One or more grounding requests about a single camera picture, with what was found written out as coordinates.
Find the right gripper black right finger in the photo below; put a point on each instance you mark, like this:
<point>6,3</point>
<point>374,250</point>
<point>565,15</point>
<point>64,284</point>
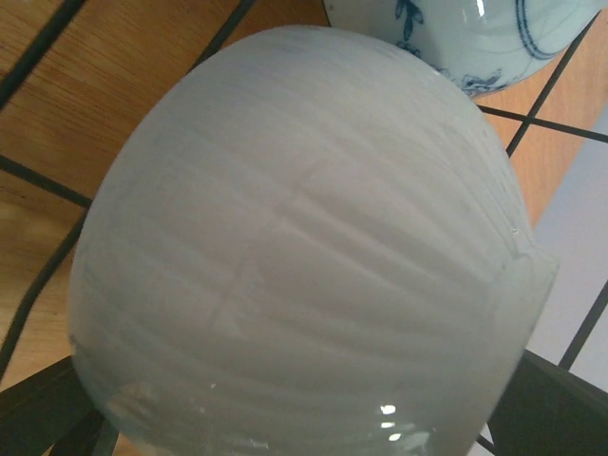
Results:
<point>547,410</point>

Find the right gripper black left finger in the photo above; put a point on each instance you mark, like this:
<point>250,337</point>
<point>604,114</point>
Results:
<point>51,413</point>

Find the ribbed white bowl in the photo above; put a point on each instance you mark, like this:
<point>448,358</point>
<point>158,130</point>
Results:
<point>313,244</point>

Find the blue patterned white bowl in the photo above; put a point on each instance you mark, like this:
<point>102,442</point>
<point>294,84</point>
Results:
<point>481,46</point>

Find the black wire dish rack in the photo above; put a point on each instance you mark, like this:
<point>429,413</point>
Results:
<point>76,76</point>

